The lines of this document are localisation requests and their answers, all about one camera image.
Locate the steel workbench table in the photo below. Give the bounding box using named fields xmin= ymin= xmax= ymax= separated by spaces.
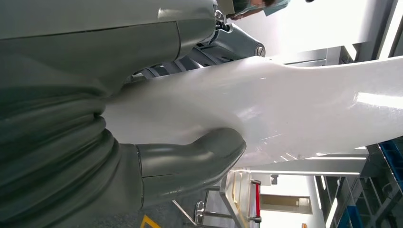
xmin=171 ymin=170 xmax=262 ymax=228

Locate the person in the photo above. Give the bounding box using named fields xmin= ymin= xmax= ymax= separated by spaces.
xmin=226 ymin=0 xmax=292 ymax=21

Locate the blue metal shelf rack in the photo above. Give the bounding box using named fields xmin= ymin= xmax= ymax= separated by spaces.
xmin=336 ymin=138 xmax=403 ymax=228

